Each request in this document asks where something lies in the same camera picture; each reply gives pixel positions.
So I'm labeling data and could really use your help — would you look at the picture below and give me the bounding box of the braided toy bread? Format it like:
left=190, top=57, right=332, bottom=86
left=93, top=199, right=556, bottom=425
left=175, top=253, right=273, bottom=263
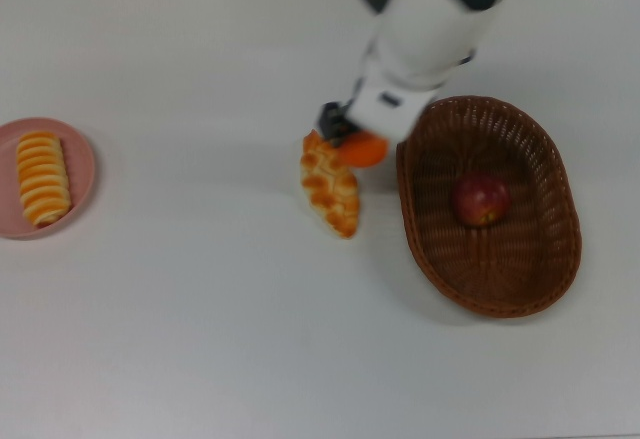
left=299, top=128, right=361, bottom=240

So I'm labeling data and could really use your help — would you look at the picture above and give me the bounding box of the red toy apple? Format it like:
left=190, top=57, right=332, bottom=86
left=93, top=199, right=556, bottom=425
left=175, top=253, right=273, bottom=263
left=453, top=170, right=511, bottom=229

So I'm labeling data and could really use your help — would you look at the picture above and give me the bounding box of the pink plate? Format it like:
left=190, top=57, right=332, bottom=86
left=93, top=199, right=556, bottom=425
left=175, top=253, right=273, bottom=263
left=0, top=117, right=97, bottom=240

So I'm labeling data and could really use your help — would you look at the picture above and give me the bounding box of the brown woven basket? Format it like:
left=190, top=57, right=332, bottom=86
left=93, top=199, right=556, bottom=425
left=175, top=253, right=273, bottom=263
left=396, top=95, right=583, bottom=319

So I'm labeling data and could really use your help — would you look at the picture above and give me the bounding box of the ridged toy bread loaf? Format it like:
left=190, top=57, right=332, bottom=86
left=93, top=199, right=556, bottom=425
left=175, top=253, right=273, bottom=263
left=16, top=131, right=73, bottom=229

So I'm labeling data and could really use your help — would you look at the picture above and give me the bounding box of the toy orange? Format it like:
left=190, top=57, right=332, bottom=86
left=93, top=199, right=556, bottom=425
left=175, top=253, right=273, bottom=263
left=335, top=131, right=390, bottom=169

